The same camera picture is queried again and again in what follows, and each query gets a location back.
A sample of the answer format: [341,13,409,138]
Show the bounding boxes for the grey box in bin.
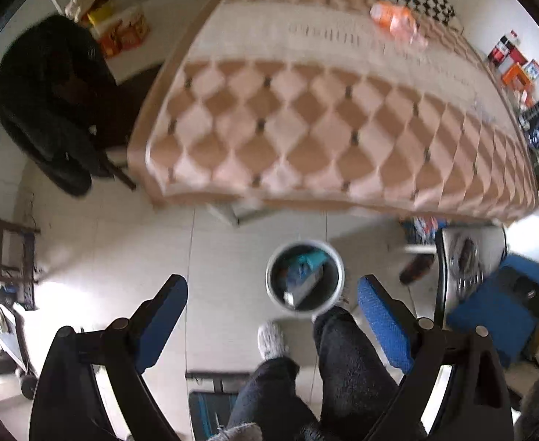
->
[283,272,322,308]

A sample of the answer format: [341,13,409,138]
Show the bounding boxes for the white round trash bin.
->
[265,240,346,319]

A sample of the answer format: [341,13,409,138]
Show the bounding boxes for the red white drink carton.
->
[488,30,527,67]

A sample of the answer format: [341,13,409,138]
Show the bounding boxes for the black bag on chair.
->
[0,15,137,197]

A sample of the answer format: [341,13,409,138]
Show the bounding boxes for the orange box by wall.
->
[502,63,532,92]

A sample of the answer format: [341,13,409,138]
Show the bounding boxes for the metal tray with utensils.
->
[434,224,507,327]

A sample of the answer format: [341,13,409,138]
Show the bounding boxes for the orange plastic snack wrapper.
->
[370,1,428,50]

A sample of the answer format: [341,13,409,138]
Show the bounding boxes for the person leg dark trousers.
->
[216,306,398,440]

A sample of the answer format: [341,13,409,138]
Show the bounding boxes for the orange cardboard box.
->
[95,6,151,59]

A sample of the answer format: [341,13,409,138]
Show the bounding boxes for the blue plastic snack wrapper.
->
[285,250,329,282]

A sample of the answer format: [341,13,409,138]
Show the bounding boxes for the grey slipper left foot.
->
[257,322,290,361]

